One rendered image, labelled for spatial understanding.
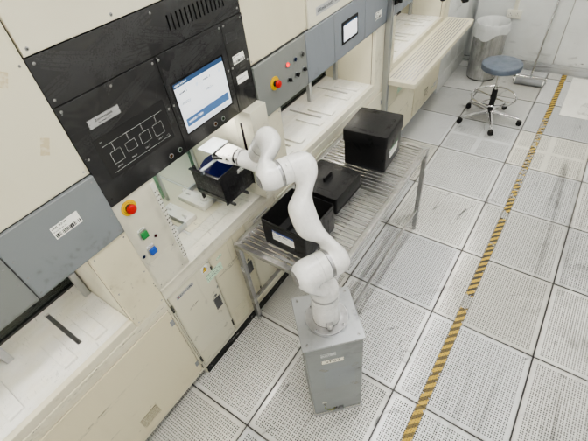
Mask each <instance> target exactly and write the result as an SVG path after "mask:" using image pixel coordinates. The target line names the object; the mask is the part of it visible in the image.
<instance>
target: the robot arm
mask: <svg viewBox="0 0 588 441"><path fill-rule="evenodd" d="M280 147H281V138H280V136H279V134H278V133H277V131H276V130H275V129H274V128H272V127H270V126H263V127H261V128H260V129H259V130H258V131H257V132H256V133H255V135H254V138H253V140H252V142H251V144H250V146H249V148H248V150H244V149H241V148H239V147H237V146H235V145H233V144H231V143H228V144H225V145H223V146H222V147H221V148H220V150H217V151H216V152H215V153H214V154H213V159H218V161H219V162H222V163H225V164H229V165H237V166H240V167H242V168H245V169H248V170H250V171H252V172H255V181H256V183H257V184H258V186H259V187H260V188H262V189H263V190H264V191H275V190H277V189H279V188H282V187H284V186H287V185H289V184H292V183H294V182H295V184H296V189H295V191H294V193H293V195H292V197H291V199H290V202H289V205H288V213H289V216H290V219H291V222H292V225H293V227H294V228H295V230H296V232H297V233H298V235H299V236H301V237H302V238H303V239H305V240H307V241H310V242H316V243H317V244H318V245H319V246H320V250H318V251H316V252H314V253H312V254H310V255H308V256H306V257H304V258H302V259H300V260H298V261H297V262H296V263H295V264H294V265H293V266H292V269H291V278H292V280H293V282H294V283H295V285H296V286H297V287H298V288H299V289H300V290H301V291H304V292H306V293H309V294H310V296H311V304H310V305H309V307H308V308H307V310H306V313H305V322H306V324H307V325H308V327H309V328H310V330H311V331H312V332H314V333H316V334H317V335H320V336H333V335H335V334H337V333H340V332H341V331H342V330H343V329H344V328H345V326H346V325H347V320H348V316H347V309H346V307H345V306H344V305H343V304H342V303H341V302H340V295H339V286H338V283H337V281H336V279H335V277H337V276H339V275H341V274H343V273H344V272H345V271H346V270H347V269H348V267H349V265H350V258H349V254H348V253H347V252H346V250H345V249H344V248H343V247H342V246H341V245H340V244H339V243H338V242H336V241H335V240H334V239H333V238H332V237H331V236H330V235H329V234H328V233H327V232H326V230H325V229H324V228H323V226H322V224H321V222H320V220H319V217H318V214H317V211H316V208H315V206H314V204H313V200H312V191H313V187H314V184H315V181H316V178H317V175H318V166H317V162H316V160H315V158H314V156H313V155H311V154H310V153H309V152H306V151H297V152H294V153H291V154H289V155H287V156H284V157H280V158H279V159H276V160H274V158H275V157H276V155H277V153H278V152H279V150H280Z"/></svg>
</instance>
